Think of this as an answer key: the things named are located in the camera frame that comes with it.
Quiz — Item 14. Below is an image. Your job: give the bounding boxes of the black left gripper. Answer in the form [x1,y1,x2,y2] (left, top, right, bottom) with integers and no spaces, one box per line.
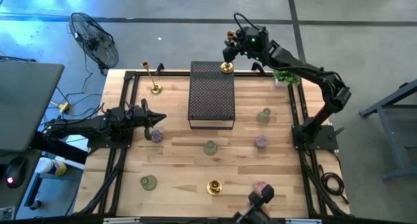
[130,98,167,141]

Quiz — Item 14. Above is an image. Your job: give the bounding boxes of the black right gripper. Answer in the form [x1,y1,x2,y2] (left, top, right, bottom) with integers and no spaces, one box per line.
[222,23,272,64]

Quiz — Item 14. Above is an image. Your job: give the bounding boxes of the tall gold candlestick holder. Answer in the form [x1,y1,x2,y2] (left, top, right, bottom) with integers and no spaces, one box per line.
[220,30,236,74]
[140,60,164,95]

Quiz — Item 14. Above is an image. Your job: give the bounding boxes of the green ribbed glass candle holder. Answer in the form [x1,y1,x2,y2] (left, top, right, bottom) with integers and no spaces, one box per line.
[255,107,272,126]
[203,139,219,156]
[139,175,158,191]

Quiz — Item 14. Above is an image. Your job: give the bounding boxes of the short gold candlestick holder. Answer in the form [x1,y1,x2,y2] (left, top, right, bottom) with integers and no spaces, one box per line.
[207,180,223,196]

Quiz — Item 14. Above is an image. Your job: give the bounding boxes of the red floral patterned round tin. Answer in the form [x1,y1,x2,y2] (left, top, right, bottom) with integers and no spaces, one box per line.
[253,180,268,195]

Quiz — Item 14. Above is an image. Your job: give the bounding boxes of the black perforated metal shelf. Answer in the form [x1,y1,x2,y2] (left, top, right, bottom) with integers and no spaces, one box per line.
[187,61,237,130]

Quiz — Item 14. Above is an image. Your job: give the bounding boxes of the small green potted plant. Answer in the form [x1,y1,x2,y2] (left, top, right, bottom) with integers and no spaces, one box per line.
[272,70,302,87]

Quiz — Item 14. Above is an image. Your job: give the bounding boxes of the black floor fan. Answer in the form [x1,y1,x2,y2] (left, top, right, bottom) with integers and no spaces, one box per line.
[66,12,120,76]

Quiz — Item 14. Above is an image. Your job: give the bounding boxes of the white and yellow wipes canister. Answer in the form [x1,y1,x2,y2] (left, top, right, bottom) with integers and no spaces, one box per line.
[34,157,68,176]

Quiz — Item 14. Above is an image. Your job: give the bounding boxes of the grey desk top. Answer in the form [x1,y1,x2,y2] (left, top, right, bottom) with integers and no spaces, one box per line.
[0,61,65,153]

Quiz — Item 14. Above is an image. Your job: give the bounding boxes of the black computer mouse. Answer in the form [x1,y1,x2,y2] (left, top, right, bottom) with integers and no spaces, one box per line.
[4,156,27,189]

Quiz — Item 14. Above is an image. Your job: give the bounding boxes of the smartphone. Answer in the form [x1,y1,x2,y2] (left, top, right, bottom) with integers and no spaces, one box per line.
[0,206,16,221]

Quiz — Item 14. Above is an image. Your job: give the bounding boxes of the black curved cable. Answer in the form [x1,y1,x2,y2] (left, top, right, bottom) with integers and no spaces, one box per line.
[250,61,266,76]

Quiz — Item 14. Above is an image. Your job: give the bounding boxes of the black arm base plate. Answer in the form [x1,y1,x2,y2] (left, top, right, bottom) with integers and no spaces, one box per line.
[291,124,339,151]
[87,129,134,149]

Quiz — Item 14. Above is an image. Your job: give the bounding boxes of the grey metal table frame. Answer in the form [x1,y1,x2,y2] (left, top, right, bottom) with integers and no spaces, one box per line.
[359,77,417,182]

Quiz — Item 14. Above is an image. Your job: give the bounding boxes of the coiled black cable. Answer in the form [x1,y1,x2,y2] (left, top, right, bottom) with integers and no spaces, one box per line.
[319,163,350,205]

